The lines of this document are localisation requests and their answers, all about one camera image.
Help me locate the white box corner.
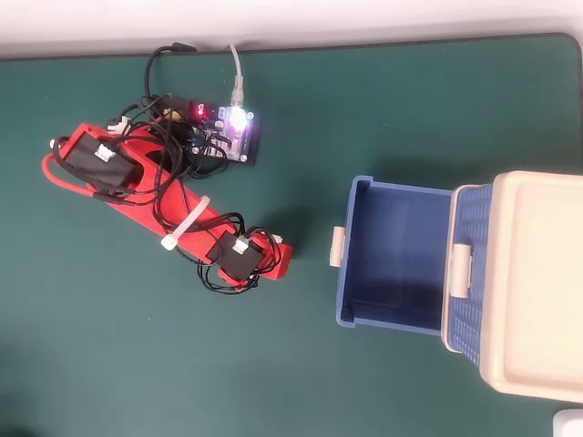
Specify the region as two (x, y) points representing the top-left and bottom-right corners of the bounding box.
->
(552, 408), (583, 437)

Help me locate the beige plastic drawer cabinet frame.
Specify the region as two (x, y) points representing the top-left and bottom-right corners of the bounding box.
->
(441, 170), (583, 404)

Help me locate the blue woven drawer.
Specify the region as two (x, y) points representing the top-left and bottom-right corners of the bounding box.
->
(327, 175), (456, 337)
(447, 181), (496, 369)

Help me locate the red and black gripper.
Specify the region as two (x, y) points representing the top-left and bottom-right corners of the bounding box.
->
(207, 229), (294, 292)

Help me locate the lit controller circuit board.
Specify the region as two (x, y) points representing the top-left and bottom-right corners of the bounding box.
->
(189, 103), (262, 168)

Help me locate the green table mat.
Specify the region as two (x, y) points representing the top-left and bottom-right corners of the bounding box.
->
(0, 31), (583, 437)

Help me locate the white usb cable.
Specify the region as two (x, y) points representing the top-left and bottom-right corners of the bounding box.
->
(229, 43), (248, 110)

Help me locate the black servo wire bundle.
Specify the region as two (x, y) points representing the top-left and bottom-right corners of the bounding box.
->
(93, 93), (284, 296)

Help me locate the white zip tie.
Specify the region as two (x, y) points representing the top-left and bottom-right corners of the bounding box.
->
(159, 195), (211, 252)

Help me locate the blue woven drawer, long handle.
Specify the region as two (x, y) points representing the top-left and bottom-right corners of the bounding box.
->
(447, 181), (496, 369)

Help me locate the black power cable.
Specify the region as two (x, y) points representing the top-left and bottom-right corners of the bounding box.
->
(144, 41), (199, 115)

